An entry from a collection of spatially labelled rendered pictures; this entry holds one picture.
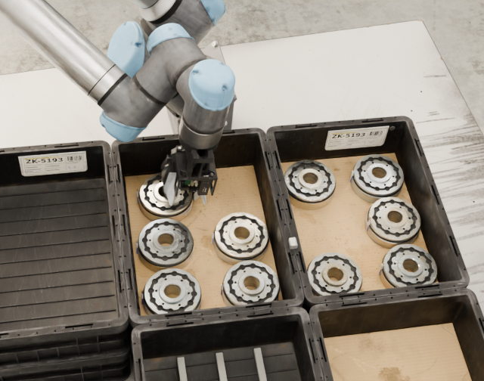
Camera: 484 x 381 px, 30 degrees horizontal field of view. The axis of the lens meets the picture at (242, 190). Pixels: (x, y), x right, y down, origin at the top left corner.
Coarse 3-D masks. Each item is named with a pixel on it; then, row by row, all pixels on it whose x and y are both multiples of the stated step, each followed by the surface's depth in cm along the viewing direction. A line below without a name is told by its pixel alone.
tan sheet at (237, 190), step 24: (240, 168) 183; (216, 192) 179; (240, 192) 180; (144, 216) 174; (192, 216) 175; (216, 216) 176; (264, 216) 177; (192, 264) 169; (216, 264) 169; (216, 288) 166; (144, 312) 162
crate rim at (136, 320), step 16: (256, 128) 177; (112, 144) 172; (128, 144) 172; (112, 160) 170; (272, 176) 170; (272, 192) 168; (128, 240) 159; (128, 256) 157; (288, 256) 160; (128, 272) 155; (128, 288) 153; (128, 304) 152; (256, 304) 153; (272, 304) 154; (288, 304) 154; (144, 320) 150; (160, 320) 150; (176, 320) 151
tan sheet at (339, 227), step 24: (336, 168) 185; (336, 192) 181; (312, 216) 177; (336, 216) 178; (360, 216) 178; (312, 240) 174; (336, 240) 174; (360, 240) 175; (360, 264) 172; (384, 288) 169
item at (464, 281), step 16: (272, 128) 177; (288, 128) 177; (304, 128) 178; (320, 128) 178; (336, 128) 179; (272, 144) 174; (416, 144) 177; (272, 160) 172; (432, 176) 173; (432, 192) 170; (288, 208) 168; (288, 224) 164; (448, 224) 167; (448, 240) 164; (464, 272) 160; (304, 288) 156; (400, 288) 157; (432, 288) 158; (448, 288) 158; (304, 304) 157
